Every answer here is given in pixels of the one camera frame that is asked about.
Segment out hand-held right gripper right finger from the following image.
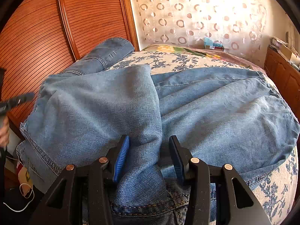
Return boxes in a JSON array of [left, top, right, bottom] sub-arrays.
[[169, 135, 272, 225]]

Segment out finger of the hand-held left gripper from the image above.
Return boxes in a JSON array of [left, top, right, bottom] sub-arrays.
[[5, 92, 35, 111]]

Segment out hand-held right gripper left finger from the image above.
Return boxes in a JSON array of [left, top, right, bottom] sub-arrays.
[[29, 135, 130, 225]]

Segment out blue denim pants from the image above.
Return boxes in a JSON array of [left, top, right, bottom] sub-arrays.
[[60, 37, 135, 75], [16, 64, 300, 225]]

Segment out folded blue denim pants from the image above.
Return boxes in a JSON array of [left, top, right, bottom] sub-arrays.
[[60, 37, 135, 75]]

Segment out person's left hand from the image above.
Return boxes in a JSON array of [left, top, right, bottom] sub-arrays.
[[0, 117, 10, 147]]

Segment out printed tote bag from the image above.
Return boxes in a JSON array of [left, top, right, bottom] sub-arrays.
[[15, 162, 32, 188]]

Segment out wooden slatted wardrobe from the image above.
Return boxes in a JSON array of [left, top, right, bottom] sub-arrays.
[[0, 0, 140, 146]]

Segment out light blue cloth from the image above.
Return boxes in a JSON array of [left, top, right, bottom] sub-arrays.
[[203, 37, 223, 48]]

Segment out wooden sideboard cabinet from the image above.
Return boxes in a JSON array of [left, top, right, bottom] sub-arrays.
[[265, 46, 300, 99]]

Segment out open cardboard box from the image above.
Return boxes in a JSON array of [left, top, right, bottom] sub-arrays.
[[280, 44, 299, 62]]

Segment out pile of papers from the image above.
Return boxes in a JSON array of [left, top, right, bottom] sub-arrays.
[[271, 36, 289, 50]]

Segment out white cable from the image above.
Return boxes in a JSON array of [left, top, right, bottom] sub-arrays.
[[3, 181, 35, 212]]

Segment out circle patterned wall curtain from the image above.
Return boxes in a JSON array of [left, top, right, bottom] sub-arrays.
[[128, 0, 268, 50]]

